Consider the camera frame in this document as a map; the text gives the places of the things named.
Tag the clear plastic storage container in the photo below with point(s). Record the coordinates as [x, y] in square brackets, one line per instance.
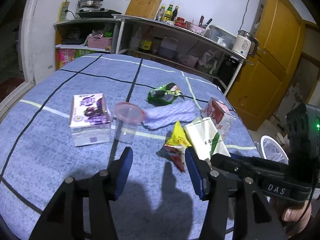
[221, 36]

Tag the yellow red snack wrapper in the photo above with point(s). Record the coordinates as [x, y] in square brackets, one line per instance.
[176, 146]

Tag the low wooden side shelf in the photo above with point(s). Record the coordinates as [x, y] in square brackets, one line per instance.
[71, 37]

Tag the pink knife holder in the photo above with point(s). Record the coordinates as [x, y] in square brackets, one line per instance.
[197, 29]

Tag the yellow oil bottle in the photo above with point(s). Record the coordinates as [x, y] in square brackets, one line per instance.
[168, 14]

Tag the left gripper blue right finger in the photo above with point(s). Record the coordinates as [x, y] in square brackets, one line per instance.
[198, 172]

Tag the red lid sauce jar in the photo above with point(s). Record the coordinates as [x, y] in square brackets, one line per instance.
[180, 22]

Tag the white green paper box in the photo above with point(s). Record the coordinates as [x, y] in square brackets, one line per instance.
[205, 138]

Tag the red white milk carton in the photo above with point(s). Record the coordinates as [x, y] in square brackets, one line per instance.
[220, 115]

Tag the black induction cooker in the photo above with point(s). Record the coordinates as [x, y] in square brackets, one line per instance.
[96, 13]

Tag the white foam net sleeve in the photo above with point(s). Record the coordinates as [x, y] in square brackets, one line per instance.
[161, 116]

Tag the clear small bottle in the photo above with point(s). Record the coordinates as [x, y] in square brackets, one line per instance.
[160, 13]

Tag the white round trash bin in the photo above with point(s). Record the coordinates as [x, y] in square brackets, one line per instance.
[272, 147]

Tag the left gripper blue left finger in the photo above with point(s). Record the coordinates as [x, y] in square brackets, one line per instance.
[118, 172]

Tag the white electric kettle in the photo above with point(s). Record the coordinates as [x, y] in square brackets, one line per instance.
[245, 44]

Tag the steel steamer pot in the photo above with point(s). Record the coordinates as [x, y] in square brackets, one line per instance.
[90, 3]

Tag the white plastic bottle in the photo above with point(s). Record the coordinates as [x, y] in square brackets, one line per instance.
[135, 39]

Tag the dark soy sauce bottle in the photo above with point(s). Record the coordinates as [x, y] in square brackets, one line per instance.
[174, 14]

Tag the metal kitchen shelf rack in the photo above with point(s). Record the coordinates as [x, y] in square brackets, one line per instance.
[195, 54]

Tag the yellow wooden door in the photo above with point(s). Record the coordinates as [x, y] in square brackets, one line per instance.
[262, 83]

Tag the purple liquid jug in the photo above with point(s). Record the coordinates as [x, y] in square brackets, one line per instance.
[168, 47]

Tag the yellow label sauce bottle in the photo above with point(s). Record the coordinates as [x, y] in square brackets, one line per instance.
[146, 41]

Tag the blue checked tablecloth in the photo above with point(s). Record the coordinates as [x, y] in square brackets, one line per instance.
[38, 151]

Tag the purple milk carton box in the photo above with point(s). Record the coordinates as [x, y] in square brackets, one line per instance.
[90, 122]

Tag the clear plastic cup pink lid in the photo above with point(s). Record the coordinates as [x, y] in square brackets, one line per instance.
[128, 117]

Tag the green snack bag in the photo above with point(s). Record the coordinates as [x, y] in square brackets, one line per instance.
[164, 95]

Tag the pink plastic basket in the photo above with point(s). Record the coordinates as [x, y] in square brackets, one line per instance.
[99, 42]

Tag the wooden cutting board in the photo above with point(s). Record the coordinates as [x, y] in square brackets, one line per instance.
[143, 8]

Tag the yellow power strip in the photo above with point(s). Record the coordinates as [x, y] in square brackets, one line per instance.
[62, 14]

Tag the person's right hand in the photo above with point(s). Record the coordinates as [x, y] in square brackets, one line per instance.
[295, 218]

